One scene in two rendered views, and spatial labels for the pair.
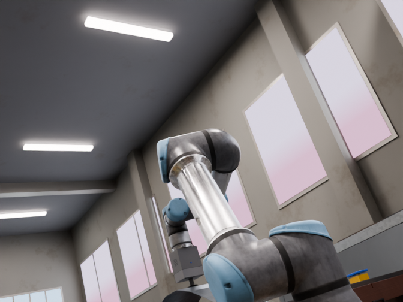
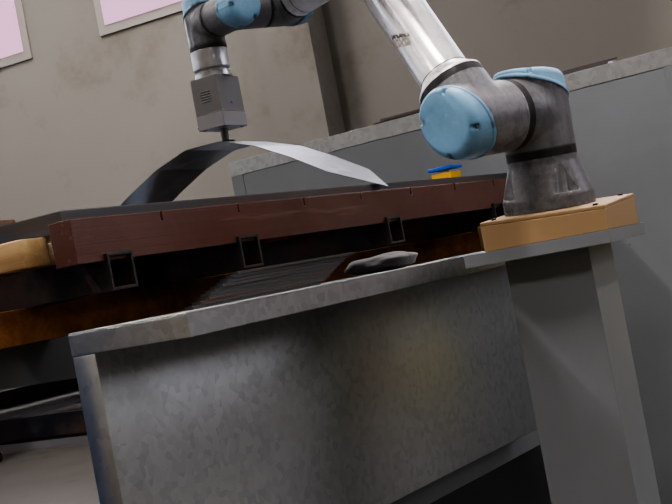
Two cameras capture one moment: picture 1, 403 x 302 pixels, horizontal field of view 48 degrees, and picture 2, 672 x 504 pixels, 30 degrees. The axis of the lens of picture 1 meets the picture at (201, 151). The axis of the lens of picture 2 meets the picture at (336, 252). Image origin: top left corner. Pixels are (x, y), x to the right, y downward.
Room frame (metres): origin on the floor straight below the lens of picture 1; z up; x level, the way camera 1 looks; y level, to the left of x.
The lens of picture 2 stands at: (-0.78, 1.01, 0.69)
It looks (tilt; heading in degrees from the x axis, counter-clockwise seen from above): 1 degrees up; 337
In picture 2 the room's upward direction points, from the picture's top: 11 degrees counter-clockwise
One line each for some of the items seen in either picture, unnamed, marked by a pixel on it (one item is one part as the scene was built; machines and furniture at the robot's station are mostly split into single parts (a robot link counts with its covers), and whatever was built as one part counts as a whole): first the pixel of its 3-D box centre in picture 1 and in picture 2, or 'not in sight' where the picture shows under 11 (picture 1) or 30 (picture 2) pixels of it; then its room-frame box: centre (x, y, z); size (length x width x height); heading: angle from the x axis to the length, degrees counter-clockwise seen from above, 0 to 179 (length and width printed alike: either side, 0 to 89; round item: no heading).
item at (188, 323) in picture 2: not in sight; (393, 278); (1.10, 0.10, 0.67); 1.30 x 0.20 x 0.03; 123
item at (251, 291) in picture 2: not in sight; (248, 284); (0.93, 0.41, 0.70); 0.39 x 0.12 x 0.04; 123
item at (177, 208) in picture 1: (181, 210); (237, 10); (1.51, 0.13, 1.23); 0.11 x 0.11 x 0.08; 14
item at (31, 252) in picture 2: not in sight; (19, 256); (0.95, 0.72, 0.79); 0.06 x 0.05 x 0.04; 33
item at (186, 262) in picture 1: (185, 263); (214, 101); (1.61, 0.18, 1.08); 0.10 x 0.09 x 0.16; 38
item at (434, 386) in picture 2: not in sight; (374, 396); (1.17, 0.15, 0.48); 1.30 x 0.04 x 0.35; 123
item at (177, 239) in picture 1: (180, 241); (211, 62); (1.60, 0.17, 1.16); 0.08 x 0.08 x 0.05
